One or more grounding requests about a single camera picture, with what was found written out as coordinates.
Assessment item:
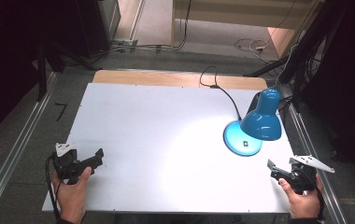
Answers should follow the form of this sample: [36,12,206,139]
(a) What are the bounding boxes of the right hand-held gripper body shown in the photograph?
[278,154,336,196]

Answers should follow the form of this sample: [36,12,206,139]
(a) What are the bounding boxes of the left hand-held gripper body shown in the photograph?
[53,142,96,186]

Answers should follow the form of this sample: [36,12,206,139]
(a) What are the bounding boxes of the blue desk lamp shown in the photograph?
[222,87,283,158]

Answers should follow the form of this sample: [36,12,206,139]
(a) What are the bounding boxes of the person's right hand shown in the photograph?
[277,173,325,220]

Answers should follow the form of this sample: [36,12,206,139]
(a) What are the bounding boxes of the person's left hand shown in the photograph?
[51,166,92,224]

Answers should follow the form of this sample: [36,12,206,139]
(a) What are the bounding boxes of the black metal stand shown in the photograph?
[243,6,348,110]

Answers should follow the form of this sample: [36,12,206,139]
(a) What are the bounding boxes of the grey power strip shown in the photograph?
[111,37,139,53]

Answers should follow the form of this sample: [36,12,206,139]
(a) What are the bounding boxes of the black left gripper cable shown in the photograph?
[44,151,62,220]

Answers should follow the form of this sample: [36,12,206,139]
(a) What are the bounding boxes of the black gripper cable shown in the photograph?
[316,186,327,222]
[44,151,62,220]

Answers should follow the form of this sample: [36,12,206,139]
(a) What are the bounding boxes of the aluminium floor rail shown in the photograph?
[286,102,349,224]
[0,72,59,224]

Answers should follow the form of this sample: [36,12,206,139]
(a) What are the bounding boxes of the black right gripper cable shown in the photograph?
[316,186,327,222]

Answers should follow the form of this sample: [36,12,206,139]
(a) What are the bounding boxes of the black lamp cable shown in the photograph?
[199,65,243,122]

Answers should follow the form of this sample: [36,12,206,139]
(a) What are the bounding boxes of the grey floor cables bundle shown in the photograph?
[88,0,193,64]

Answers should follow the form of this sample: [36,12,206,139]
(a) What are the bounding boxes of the white floor cable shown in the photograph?
[234,37,272,64]

